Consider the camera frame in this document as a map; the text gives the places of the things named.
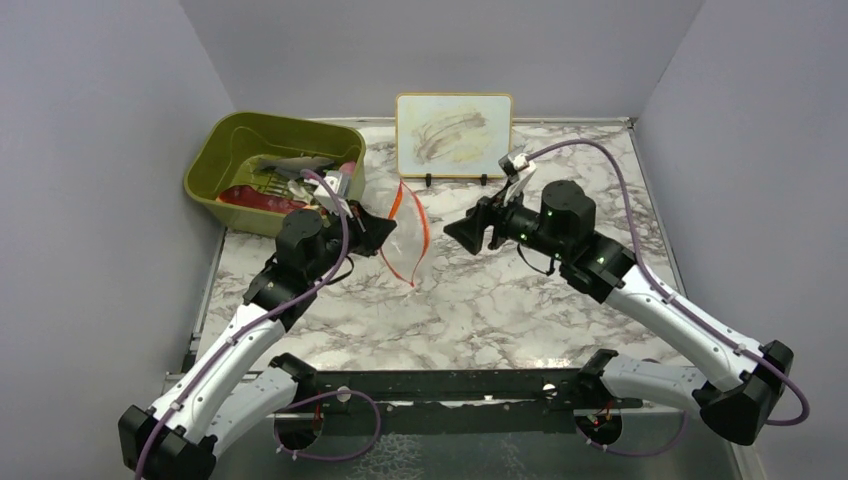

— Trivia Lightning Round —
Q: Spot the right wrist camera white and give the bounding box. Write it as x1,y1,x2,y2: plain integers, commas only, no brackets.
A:
498,152,537,205

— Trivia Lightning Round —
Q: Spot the clear zip bag orange zipper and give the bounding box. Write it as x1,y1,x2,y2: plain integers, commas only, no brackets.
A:
380,180,431,288

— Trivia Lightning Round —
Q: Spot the framed painting on stand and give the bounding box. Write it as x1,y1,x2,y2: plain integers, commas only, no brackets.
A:
395,92,513,184

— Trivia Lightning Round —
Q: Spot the grey toy fish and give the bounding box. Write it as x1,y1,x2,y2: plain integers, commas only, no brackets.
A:
253,156,337,179

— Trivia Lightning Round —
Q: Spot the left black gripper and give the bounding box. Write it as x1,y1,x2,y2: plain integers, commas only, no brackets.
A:
307,199,398,283

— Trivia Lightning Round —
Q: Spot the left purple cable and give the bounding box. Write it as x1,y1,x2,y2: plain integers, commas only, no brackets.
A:
132,169,384,480

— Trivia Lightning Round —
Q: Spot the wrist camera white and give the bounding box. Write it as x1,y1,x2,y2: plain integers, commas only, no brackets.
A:
310,170,352,216
498,152,537,205

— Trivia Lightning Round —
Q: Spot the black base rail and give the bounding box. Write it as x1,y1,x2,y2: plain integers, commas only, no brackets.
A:
274,368,643,436

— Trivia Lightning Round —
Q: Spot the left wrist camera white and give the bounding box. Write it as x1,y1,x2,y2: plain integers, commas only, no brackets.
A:
310,170,352,216

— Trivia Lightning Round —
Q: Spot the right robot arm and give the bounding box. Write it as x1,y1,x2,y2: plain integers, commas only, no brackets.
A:
444,180,794,446

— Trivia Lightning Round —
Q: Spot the pink purple toy onion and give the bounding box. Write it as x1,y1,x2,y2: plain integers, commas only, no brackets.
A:
338,161,357,181

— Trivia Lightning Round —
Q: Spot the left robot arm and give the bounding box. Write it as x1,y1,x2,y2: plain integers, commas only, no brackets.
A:
118,205,396,479

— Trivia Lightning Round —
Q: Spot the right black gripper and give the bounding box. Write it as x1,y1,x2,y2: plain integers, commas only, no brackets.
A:
444,180,569,262

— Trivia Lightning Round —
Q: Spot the white toy mushroom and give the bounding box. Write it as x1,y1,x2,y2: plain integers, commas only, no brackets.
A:
286,180,315,205

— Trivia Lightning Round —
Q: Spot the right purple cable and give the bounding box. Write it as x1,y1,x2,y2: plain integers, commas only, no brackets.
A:
523,139,811,460

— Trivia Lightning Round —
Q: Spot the purple cable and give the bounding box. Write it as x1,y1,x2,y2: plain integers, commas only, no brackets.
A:
523,139,811,460
132,169,384,480

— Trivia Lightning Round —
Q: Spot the olive green plastic bin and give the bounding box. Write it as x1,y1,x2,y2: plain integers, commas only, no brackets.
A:
183,112,366,237

